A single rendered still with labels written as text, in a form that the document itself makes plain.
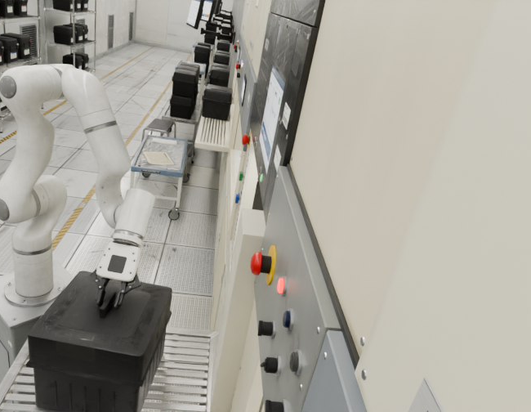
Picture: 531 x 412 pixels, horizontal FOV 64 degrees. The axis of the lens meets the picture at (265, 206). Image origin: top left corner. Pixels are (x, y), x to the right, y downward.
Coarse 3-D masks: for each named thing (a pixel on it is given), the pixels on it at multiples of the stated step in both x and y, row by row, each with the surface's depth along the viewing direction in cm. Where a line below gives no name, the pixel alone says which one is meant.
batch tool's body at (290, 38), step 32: (288, 0) 103; (320, 0) 68; (288, 32) 94; (288, 64) 88; (288, 96) 83; (256, 128) 138; (288, 128) 78; (256, 160) 125; (288, 160) 79; (256, 192) 177; (256, 224) 90; (224, 288) 182; (224, 320) 102; (224, 352) 99; (224, 384) 104
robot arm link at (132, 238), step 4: (116, 232) 117; (120, 232) 117; (124, 232) 116; (128, 232) 117; (132, 232) 117; (112, 236) 119; (116, 236) 116; (120, 236) 116; (124, 236) 116; (128, 236) 116; (132, 236) 117; (136, 236) 118; (140, 236) 119; (120, 240) 117; (124, 240) 117; (128, 240) 117; (132, 240) 117; (136, 240) 118; (140, 240) 119; (136, 244) 119; (140, 244) 119
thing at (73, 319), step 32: (96, 288) 121; (160, 288) 126; (64, 320) 108; (96, 320) 110; (128, 320) 112; (160, 320) 116; (32, 352) 103; (64, 352) 103; (96, 352) 102; (128, 352) 102; (128, 384) 105
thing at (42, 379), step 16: (160, 352) 130; (48, 384) 109; (64, 384) 108; (80, 384) 108; (96, 384) 108; (112, 384) 107; (144, 384) 114; (48, 400) 111; (64, 400) 111; (80, 400) 110; (96, 400) 110; (112, 400) 110; (128, 400) 109; (144, 400) 118
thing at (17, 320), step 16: (64, 272) 163; (0, 288) 150; (64, 288) 156; (0, 304) 143; (48, 304) 147; (0, 320) 142; (16, 320) 138; (32, 320) 140; (0, 336) 147; (16, 336) 139; (0, 352) 150; (16, 352) 142; (0, 368) 155; (32, 384) 152
